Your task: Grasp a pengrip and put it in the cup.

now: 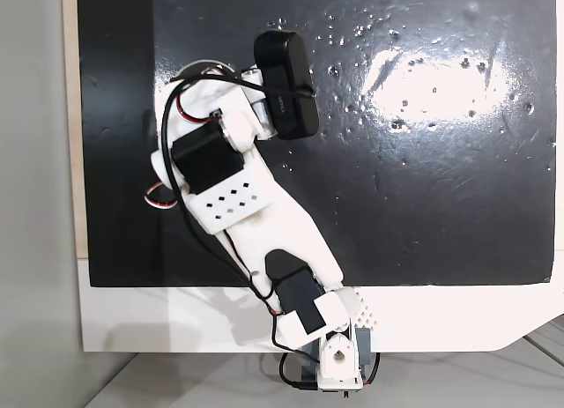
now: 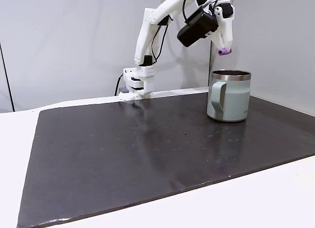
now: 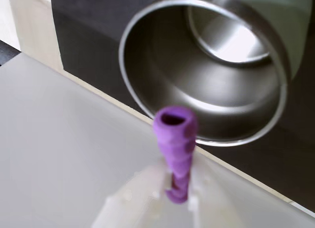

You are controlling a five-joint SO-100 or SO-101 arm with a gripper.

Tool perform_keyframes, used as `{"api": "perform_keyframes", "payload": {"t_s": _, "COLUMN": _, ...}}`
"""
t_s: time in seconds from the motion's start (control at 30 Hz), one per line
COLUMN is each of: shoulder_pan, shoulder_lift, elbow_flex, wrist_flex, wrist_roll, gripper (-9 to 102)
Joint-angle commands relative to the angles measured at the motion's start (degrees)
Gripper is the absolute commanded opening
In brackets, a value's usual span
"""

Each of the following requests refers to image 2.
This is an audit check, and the black camera box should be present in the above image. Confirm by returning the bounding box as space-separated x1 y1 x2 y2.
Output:
176 6 220 48

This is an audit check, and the black camera cable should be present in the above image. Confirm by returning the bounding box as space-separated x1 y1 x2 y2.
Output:
182 0 198 26

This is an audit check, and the black power cable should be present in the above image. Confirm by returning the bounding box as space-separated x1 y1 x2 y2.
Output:
114 74 124 96

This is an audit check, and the pale green steel mug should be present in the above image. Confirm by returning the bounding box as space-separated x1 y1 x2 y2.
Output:
206 69 252 123

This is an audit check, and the black table mat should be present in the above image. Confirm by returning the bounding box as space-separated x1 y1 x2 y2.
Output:
16 91 315 228

